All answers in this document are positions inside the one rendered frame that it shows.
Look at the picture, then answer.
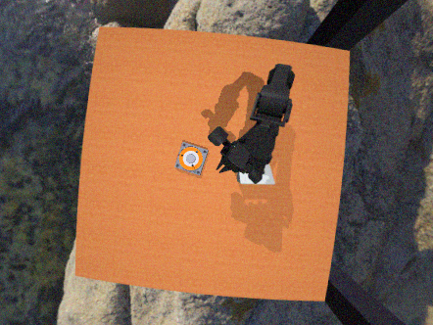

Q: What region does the orange round plate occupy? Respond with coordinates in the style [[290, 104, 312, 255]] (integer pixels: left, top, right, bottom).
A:
[[179, 147, 203, 170]]

